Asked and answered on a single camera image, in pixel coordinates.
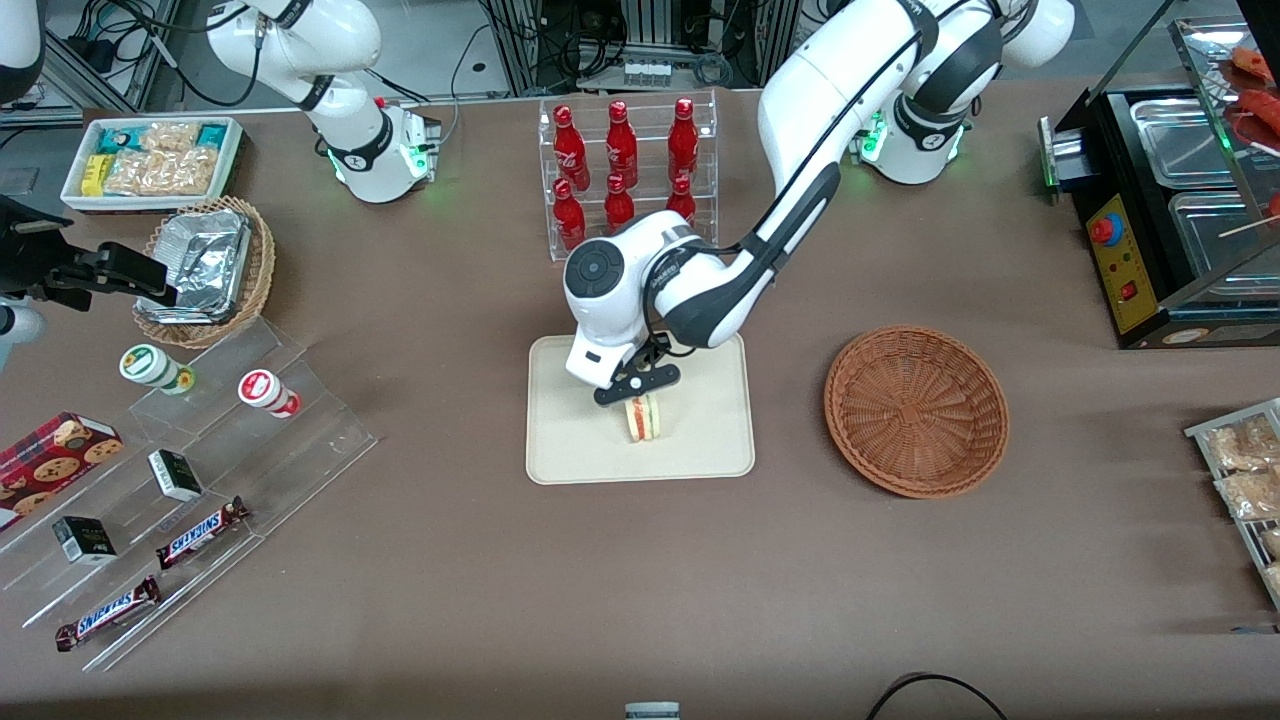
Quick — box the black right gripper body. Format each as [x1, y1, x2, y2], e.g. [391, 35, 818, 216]
[0, 194, 101, 311]

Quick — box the sandwich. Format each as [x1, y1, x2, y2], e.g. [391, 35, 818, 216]
[624, 395, 667, 443]

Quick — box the cream plastic tray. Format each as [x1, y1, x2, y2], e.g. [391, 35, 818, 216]
[526, 333, 756, 486]

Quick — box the light wicker basket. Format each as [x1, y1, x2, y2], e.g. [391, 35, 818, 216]
[132, 196, 277, 350]

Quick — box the round brown wicker basket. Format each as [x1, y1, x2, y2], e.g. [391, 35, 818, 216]
[824, 325, 1011, 499]

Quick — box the aluminium foil container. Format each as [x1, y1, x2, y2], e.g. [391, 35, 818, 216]
[138, 209, 252, 325]

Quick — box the white snack bin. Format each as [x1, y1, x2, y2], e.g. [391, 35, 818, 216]
[60, 116, 245, 214]

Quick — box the green white cup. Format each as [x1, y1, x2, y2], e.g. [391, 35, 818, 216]
[119, 344, 197, 395]

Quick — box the large rice cracker bag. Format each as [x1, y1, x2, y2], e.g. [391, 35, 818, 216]
[104, 147, 218, 197]

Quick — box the small rice cracker bag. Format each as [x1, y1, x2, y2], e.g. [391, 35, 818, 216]
[140, 121, 202, 153]

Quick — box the red white cup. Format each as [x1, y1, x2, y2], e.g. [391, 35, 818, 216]
[237, 369, 302, 419]

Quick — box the red cookie box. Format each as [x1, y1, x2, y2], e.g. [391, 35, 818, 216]
[0, 411, 125, 532]

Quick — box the small black box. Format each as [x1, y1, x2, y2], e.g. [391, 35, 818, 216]
[147, 449, 205, 502]
[51, 516, 119, 564]

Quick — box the clear acrylic stepped stand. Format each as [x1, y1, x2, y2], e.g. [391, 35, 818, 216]
[0, 318, 380, 673]

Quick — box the clear acrylic bottle rack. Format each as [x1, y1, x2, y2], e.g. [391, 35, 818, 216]
[538, 89, 720, 264]

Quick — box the snickers bar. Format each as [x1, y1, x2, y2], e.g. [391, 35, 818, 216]
[154, 496, 252, 570]
[54, 576, 162, 653]

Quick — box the black yellow food warmer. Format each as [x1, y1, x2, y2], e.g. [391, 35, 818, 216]
[1038, 15, 1280, 350]

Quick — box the grey snack rack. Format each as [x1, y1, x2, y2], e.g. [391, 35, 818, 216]
[1184, 398, 1280, 613]

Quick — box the steel warmer pan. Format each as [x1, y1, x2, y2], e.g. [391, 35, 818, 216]
[1129, 97, 1238, 190]
[1167, 190, 1280, 288]

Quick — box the clear bag of crackers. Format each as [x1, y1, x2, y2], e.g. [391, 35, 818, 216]
[1204, 417, 1280, 472]
[1214, 470, 1280, 522]

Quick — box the aluminium frame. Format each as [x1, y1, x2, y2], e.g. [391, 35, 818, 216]
[478, 0, 806, 98]

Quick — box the black cable loop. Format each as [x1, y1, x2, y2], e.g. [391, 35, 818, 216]
[864, 672, 1012, 720]

